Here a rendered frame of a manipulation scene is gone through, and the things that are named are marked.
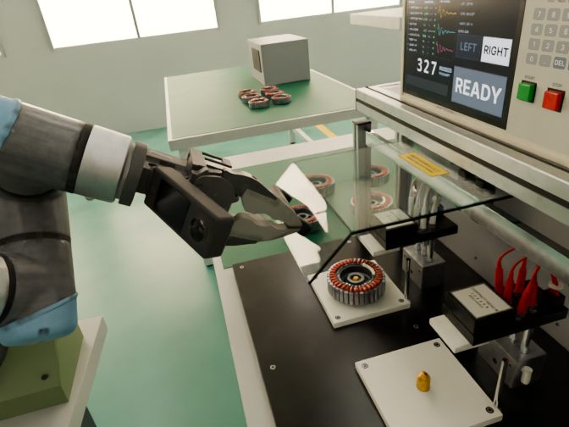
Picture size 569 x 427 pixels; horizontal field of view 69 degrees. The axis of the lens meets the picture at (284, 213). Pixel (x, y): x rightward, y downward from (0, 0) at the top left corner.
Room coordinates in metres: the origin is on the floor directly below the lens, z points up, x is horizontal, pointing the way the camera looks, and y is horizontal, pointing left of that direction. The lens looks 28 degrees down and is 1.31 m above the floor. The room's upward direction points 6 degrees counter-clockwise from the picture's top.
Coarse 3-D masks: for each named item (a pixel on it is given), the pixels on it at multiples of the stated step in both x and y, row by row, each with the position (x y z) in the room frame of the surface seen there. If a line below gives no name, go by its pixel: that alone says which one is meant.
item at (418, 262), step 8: (408, 248) 0.70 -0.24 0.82; (408, 256) 0.68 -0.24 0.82; (416, 256) 0.67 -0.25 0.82; (424, 256) 0.67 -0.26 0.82; (416, 264) 0.66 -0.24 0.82; (424, 264) 0.64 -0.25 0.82; (432, 264) 0.64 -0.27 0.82; (440, 264) 0.64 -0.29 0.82; (416, 272) 0.65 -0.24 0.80; (424, 272) 0.64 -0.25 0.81; (432, 272) 0.64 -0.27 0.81; (440, 272) 0.64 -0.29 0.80; (416, 280) 0.65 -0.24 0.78; (424, 280) 0.64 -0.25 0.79; (432, 280) 0.64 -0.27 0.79; (440, 280) 0.64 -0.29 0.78; (424, 288) 0.64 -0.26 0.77
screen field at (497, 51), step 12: (468, 36) 0.58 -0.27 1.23; (480, 36) 0.56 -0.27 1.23; (456, 48) 0.61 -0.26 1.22; (468, 48) 0.58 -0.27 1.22; (480, 48) 0.56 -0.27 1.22; (492, 48) 0.54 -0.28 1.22; (504, 48) 0.52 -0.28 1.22; (480, 60) 0.56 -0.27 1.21; (492, 60) 0.53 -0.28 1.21; (504, 60) 0.51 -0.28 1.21
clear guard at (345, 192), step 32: (320, 160) 0.63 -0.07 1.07; (352, 160) 0.61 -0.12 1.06; (384, 160) 0.60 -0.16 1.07; (448, 160) 0.57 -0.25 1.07; (288, 192) 0.58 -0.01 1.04; (320, 192) 0.51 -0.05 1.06; (352, 192) 0.50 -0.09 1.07; (384, 192) 0.49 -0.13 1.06; (416, 192) 0.48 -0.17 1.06; (448, 192) 0.47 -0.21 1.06; (480, 192) 0.46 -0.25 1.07; (320, 224) 0.46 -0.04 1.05; (352, 224) 0.42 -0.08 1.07; (384, 224) 0.41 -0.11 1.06; (320, 256) 0.41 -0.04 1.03
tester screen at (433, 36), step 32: (416, 0) 0.72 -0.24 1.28; (448, 0) 0.63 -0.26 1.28; (480, 0) 0.57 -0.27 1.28; (512, 0) 0.51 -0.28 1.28; (416, 32) 0.71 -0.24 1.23; (448, 32) 0.63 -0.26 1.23; (480, 32) 0.56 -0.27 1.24; (512, 32) 0.51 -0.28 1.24; (416, 64) 0.71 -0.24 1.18; (448, 64) 0.62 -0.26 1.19; (480, 64) 0.55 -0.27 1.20; (448, 96) 0.62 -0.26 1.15
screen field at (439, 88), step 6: (408, 78) 0.73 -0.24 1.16; (414, 78) 0.71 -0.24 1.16; (420, 78) 0.69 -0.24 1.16; (414, 84) 0.71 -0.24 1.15; (420, 84) 0.69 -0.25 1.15; (426, 84) 0.67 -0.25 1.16; (432, 84) 0.66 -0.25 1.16; (438, 84) 0.64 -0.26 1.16; (432, 90) 0.66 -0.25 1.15; (438, 90) 0.64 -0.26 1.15; (444, 90) 0.63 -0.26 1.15
